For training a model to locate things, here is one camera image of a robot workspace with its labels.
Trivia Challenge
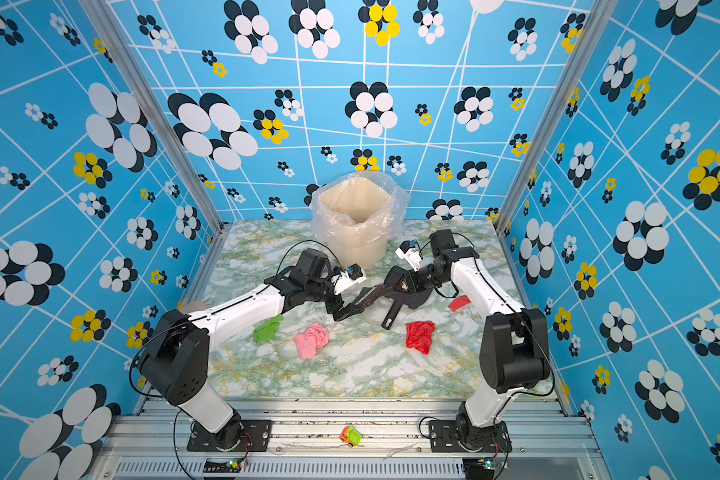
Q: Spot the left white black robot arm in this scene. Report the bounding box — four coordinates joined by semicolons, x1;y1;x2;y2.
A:
133;248;365;451

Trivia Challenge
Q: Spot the black pink hand brush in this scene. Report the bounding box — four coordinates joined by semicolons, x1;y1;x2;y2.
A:
333;285;394;322

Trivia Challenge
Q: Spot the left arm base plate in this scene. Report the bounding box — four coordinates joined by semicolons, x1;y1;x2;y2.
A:
186;420;273;453

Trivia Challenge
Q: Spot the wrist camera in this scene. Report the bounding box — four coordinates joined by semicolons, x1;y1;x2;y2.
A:
395;240;423;271
332;264;366;294

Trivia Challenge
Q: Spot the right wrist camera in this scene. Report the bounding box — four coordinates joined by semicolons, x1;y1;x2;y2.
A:
395;240;423;271

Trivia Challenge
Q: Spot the pink translucent cup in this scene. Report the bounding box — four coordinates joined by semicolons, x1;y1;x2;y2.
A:
179;301;209;315

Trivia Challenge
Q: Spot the red crumpled paper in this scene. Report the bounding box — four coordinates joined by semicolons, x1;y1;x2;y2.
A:
406;321;436;355

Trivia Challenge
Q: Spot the beige trash bin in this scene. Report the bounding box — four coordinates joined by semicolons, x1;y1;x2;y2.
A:
311;172;396;270

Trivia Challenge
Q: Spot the aluminium frame rail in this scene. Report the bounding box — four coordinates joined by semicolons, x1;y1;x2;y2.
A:
91;398;609;479

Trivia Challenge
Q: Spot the pink crumpled paper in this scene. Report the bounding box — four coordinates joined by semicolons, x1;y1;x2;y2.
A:
294;322;329;360

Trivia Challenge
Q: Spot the green crumpled paper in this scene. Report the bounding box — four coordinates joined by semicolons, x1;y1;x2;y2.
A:
253;315;283;343

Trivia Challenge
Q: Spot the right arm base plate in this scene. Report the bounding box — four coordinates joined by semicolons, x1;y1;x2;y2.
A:
425;419;513;455

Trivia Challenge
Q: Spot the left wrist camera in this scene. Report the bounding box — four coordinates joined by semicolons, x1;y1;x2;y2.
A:
332;264;366;294

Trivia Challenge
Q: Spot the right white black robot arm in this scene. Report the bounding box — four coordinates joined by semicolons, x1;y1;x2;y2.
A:
396;230;551;452

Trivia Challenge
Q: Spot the black dustpan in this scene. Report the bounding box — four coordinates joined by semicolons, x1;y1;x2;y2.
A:
381;266;428;330

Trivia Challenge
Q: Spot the small green orange toy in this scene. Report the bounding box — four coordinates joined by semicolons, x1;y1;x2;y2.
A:
339;426;363;447

